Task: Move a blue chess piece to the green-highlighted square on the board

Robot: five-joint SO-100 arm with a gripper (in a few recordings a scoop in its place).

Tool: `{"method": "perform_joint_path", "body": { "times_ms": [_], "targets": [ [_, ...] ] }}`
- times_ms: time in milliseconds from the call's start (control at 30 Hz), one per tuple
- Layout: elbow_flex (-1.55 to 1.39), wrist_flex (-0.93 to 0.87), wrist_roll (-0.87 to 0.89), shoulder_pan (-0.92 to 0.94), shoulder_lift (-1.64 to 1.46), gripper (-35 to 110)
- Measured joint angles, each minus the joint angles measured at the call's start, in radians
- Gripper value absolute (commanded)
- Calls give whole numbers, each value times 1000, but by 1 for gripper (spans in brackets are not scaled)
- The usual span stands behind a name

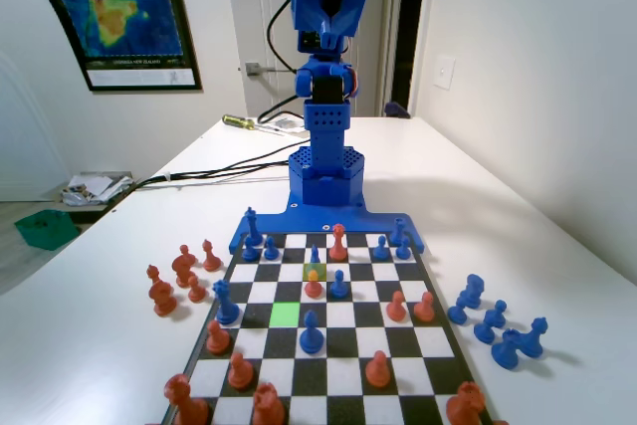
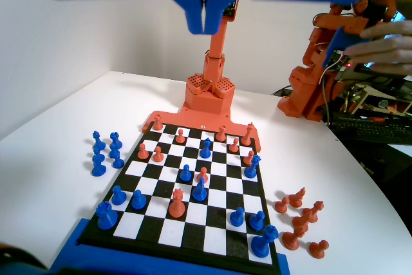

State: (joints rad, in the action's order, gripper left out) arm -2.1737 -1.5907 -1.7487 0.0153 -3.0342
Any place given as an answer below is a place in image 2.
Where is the blue pawn board centre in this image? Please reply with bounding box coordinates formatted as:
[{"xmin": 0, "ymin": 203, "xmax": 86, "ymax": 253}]
[{"xmin": 199, "ymin": 138, "xmax": 212, "ymax": 160}]

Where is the camera circuit board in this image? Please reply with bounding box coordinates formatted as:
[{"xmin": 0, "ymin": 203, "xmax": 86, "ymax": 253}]
[{"xmin": 221, "ymin": 0, "xmax": 241, "ymax": 19}]

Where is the black white chessboard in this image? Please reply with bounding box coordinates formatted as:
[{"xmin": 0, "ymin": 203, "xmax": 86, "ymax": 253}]
[{"xmin": 78, "ymin": 122, "xmax": 281, "ymax": 272}]

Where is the blue bishop chess piece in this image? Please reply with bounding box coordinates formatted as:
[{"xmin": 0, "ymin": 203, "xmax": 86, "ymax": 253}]
[{"xmin": 192, "ymin": 176, "xmax": 208, "ymax": 202}]

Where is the orange bishop chess piece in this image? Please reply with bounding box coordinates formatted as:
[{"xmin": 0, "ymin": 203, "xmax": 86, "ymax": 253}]
[
  {"xmin": 281, "ymin": 227, "xmax": 305, "ymax": 251},
  {"xmin": 304, "ymin": 200, "xmax": 324, "ymax": 224}
]

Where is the blue queen chess piece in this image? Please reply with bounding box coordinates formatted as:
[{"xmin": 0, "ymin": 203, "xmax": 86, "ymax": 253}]
[{"xmin": 243, "ymin": 155, "xmax": 262, "ymax": 180}]

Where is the person's hand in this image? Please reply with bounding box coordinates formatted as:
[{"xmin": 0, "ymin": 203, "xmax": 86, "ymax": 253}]
[{"xmin": 343, "ymin": 19, "xmax": 412, "ymax": 79}]

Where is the black computer keyboard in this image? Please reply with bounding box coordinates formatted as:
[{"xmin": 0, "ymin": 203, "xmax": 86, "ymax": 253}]
[{"xmin": 330, "ymin": 112, "xmax": 412, "ymax": 147}]

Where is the orange queen chess piece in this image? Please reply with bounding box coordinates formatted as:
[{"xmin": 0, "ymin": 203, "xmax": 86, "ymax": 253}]
[{"xmin": 168, "ymin": 187, "xmax": 186, "ymax": 220}]

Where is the blue rook chess piece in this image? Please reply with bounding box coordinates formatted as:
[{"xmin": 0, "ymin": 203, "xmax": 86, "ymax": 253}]
[
  {"xmin": 91, "ymin": 154, "xmax": 108, "ymax": 178},
  {"xmin": 96, "ymin": 200, "xmax": 118, "ymax": 231}
]

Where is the orange leader arm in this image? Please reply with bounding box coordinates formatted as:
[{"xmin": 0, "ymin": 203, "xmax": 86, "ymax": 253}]
[{"xmin": 277, "ymin": 0, "xmax": 398, "ymax": 124}]

